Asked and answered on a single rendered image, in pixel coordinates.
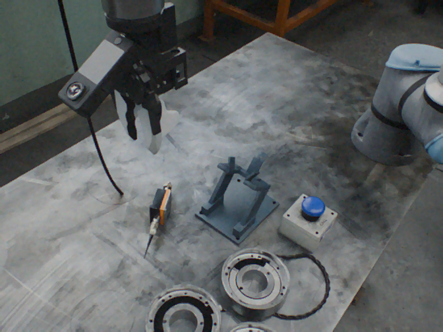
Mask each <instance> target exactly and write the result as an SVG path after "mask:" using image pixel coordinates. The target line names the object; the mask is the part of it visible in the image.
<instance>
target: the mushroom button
mask: <svg viewBox="0 0 443 332"><path fill-rule="evenodd" d="M301 207H302V209H303V211H304V212H305V213H306V214H308V215H311V216H320V215H322V214H323V213H324V212H325V210H326V206H325V204H324V202H323V201H322V200H321V199H320V198H317V197H314V196H309V197H306V198H305V199H304V200H303V201H302V204H301Z"/></svg>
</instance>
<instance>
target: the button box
mask: <svg viewBox="0 0 443 332"><path fill-rule="evenodd" d="M306 197H308V196H306V195H304V194H303V195H302V196H301V197H300V198H298V200H297V201H296V202H295V203H294V204H293V205H292V206H291V208H290V209H289V210H288V211H287V212H285V213H284V215H283V216H282V220H281V224H280V228H279V233H280V234H282V235H283V236H285V237H287V238H289V239H290V240H292V241H293V242H295V244H297V245H299V246H301V247H303V248H304V249H305V250H308V251H309V252H311V253H313V252H314V251H315V250H316V249H317V248H318V246H319V245H320V243H321V242H322V240H324V239H325V237H326V236H327V235H328V233H329V232H330V231H331V230H332V226H333V224H334V221H335V219H336V217H337V215H338V213H336V212H334V211H332V210H330V209H328V208H327V207H326V210H325V212H324V213H323V214H322V215H320V216H311V215H308V214H306V213H305V212H304V211H303V209H302V207H301V204H302V201H303V200H304V199H305V198H306Z"/></svg>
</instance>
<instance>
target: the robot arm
mask: <svg viewBox="0 0 443 332"><path fill-rule="evenodd" d="M101 4H102V7H103V11H104V13H105V19H106V24H107V26H108V27H109V28H111V29H112V31H110V33H109V34H108V35H107V36H106V37H105V38H104V40H103V41H102V42H101V44H100V45H99V46H97V48H96V49H95V50H94V51H93V53H92V54H91V55H90V57H89V58H88V59H87V60H86V61H85V62H84V63H83V64H82V66H81V67H80V68H79V70H78V71H77V72H76V73H75V74H74V75H73V76H72V77H71V79H70V80H69V81H68V82H67V84H66V85H65V86H64V87H63V89H61V90H60V91H59V93H58V97H59V99H60V100H61V101H62V102H63V103H64V104H65V105H66V106H67V107H69V108H70V109H72V110H73V111H74V112H76V113H77V114H79V115H80V117H83V118H86V119H88V118H90V117H91V116H92V114H93V112H95V111H96V110H97V108H98V107H99V106H100V105H101V104H102V103H103V100H104V99H105V98H107V96H108V95H109V94H111V97H112V100H113V104H114V107H115V109H116V110H117V112H118V115H119V118H120V120H121V122H122V124H123V128H124V129H125V132H126V133H127V135H128V136H130V137H131V138H132V139H133V140H134V141H135V140H137V130H136V125H135V120H136V118H137V117H138V118H139V120H140V122H141V124H142V125H143V129H144V132H143V135H144V137H145V141H146V148H147V149H148V150H150V151H151V153H152V154H154V155H156V154H157V153H158V152H159V150H160V147H161V142H162V138H163V137H164V136H165V135H166V134H167V133H168V132H169V131H170V130H171V129H173V128H174V127H175V125H176V124H177V123H178V121H179V114H178V112H177V111H167V110H166V109H165V105H164V102H163V100H162V99H161V98H159V97H158V95H159V94H164V93H166V92H168V91H170V90H172V89H173V88H174V87H175V90H178V89H179V88H182V87H183V86H184V85H186V84H188V76H187V52H186V51H185V50H184V49H181V48H179V47H178V46H177V27H176V16H175V4H173V3H165V0H101ZM122 33H123V34H122ZM124 34H125V35H124ZM172 53H178V54H176V55H174V56H173V54H172ZM183 62H184V73H185V77H184V78H182V79H180V80H178V81H177V79H178V78H179V77H180V75H179V71H178V70H177V69H176V66H177V65H180V64H182V63H183ZM351 139H352V142H353V144H354V146H355V147H356V148H357V149H358V150H359V151H360V152H361V153H362V154H363V155H364V156H366V157H367V158H369V159H372V160H374V161H377V162H379V163H383V164H387V165H390V166H405V165H407V164H410V163H412V162H414V161H415V160H416V159H417V158H418V156H419V154H420V152H421V150H422V147H424V148H425V151H426V152H427V154H429V155H430V156H431V157H432V158H433V159H434V160H435V161H436V162H437V163H439V164H441V165H443V49H440V48H437V47H433V46H430V45H423V44H405V45H400V46H397V48H395V49H394V50H393V51H392V54H391V55H390V59H388V61H387V62H386V67H385V70H384V73H383V75H382V78H381V80H380V82H379V84H378V87H377V89H376V93H375V95H374V98H373V101H372V104H371V106H370V107H369V108H368V109H367V110H366V111H365V112H364V113H363V116H362V117H361V118H360V119H358V120H357V122H356V123H355V125H354V127H353V131H352V133H351Z"/></svg>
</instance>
